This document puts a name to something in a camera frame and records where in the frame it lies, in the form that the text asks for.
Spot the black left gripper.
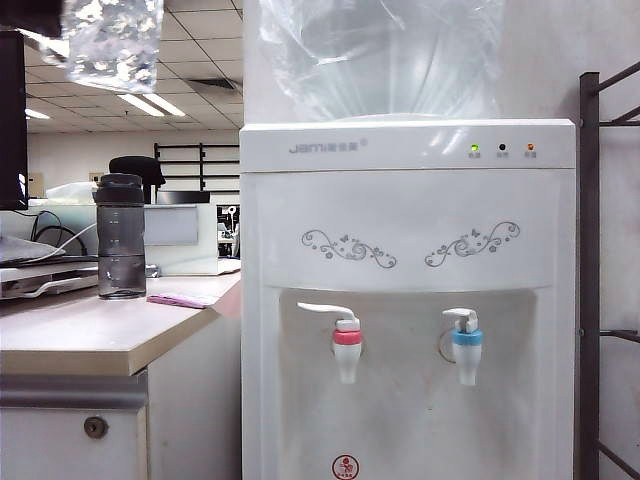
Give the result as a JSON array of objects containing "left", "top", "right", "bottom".
[{"left": 0, "top": 0, "right": 66, "bottom": 39}]

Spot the blue cold water tap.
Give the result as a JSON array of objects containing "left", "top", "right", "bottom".
[{"left": 439, "top": 307, "right": 485, "bottom": 387}]

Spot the grey transparent water bottle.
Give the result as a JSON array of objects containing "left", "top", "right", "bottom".
[{"left": 92, "top": 172, "right": 147, "bottom": 300}]

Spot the plastic-wrapped water jug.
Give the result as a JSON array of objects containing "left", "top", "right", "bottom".
[{"left": 257, "top": 0, "right": 506, "bottom": 124}]

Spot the white desk drawer cabinet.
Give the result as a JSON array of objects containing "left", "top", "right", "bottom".
[{"left": 0, "top": 372, "right": 242, "bottom": 480}]

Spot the red hot water tap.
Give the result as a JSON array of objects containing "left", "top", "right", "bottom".
[{"left": 296, "top": 301, "right": 364, "bottom": 385}]

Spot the white water dispenser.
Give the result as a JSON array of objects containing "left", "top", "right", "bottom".
[{"left": 238, "top": 117, "right": 579, "bottom": 480}]

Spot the black computer monitor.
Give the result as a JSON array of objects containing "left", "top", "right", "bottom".
[{"left": 0, "top": 28, "right": 29, "bottom": 211}]

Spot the ceiling air vent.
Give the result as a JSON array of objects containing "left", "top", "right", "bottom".
[{"left": 187, "top": 77, "right": 237, "bottom": 92}]

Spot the grey felt laptop sleeve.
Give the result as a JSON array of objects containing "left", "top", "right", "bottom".
[{"left": 0, "top": 234, "right": 66, "bottom": 265}]

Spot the black screen behind partition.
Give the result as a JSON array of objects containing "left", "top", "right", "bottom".
[{"left": 156, "top": 189, "right": 211, "bottom": 205}]

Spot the black flat laptop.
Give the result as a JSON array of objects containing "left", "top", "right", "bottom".
[{"left": 0, "top": 253, "right": 100, "bottom": 266}]

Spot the white laptop stand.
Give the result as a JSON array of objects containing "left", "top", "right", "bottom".
[{"left": 0, "top": 262, "right": 100, "bottom": 301}]

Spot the white rectangular stand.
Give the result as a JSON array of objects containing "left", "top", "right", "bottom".
[{"left": 143, "top": 202, "right": 241, "bottom": 277}]

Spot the pink printed card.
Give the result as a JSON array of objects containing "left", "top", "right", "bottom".
[{"left": 146, "top": 293, "right": 219, "bottom": 310}]

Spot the round cabinet lock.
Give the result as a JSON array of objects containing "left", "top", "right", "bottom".
[{"left": 82, "top": 415, "right": 109, "bottom": 440}]

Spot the grey metal rack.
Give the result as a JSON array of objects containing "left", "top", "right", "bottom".
[{"left": 577, "top": 59, "right": 640, "bottom": 480}]

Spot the black desk cable loop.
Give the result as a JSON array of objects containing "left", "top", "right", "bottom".
[{"left": 30, "top": 209, "right": 69, "bottom": 246}]

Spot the black wall shelf rack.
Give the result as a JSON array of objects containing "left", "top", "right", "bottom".
[{"left": 153, "top": 142, "right": 241, "bottom": 191}]

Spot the white charging cable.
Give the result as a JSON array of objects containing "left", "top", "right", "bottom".
[{"left": 47, "top": 222, "right": 99, "bottom": 256}]

